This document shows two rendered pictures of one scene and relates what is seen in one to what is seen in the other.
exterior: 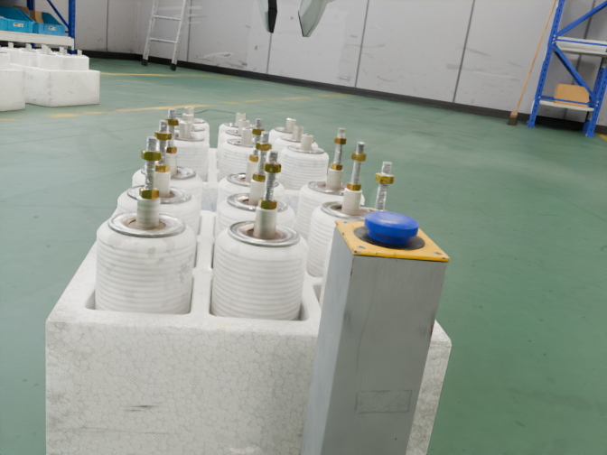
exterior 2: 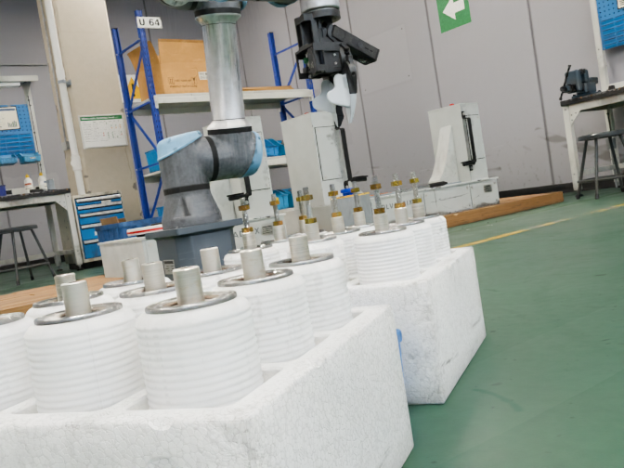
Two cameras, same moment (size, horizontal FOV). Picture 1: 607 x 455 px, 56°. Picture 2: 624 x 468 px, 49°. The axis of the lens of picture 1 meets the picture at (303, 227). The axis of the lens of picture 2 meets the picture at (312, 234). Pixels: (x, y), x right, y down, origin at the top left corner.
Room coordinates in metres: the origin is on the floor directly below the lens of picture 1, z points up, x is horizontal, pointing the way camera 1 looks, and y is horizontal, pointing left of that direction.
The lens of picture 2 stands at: (1.71, 0.69, 0.32)
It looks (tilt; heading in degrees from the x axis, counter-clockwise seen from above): 3 degrees down; 214
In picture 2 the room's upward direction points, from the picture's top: 9 degrees counter-clockwise
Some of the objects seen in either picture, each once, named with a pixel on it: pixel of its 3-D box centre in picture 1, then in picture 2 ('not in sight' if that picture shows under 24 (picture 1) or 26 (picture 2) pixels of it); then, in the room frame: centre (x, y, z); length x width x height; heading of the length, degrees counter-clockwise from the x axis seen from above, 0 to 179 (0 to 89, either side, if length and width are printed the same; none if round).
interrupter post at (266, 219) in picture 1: (265, 222); (359, 219); (0.56, 0.04, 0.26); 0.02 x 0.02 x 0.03
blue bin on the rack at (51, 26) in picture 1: (33, 22); not in sight; (5.95, 2.96, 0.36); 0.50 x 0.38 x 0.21; 71
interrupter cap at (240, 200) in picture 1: (257, 203); (339, 233); (0.68, 0.06, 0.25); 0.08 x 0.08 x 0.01
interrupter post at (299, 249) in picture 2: (184, 130); (299, 250); (1.08, 0.25, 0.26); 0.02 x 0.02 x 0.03
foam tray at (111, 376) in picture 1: (244, 320); (353, 321); (0.68, 0.06, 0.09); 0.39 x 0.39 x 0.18; 10
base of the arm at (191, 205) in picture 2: not in sight; (189, 206); (0.45, -0.50, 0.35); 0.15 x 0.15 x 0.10
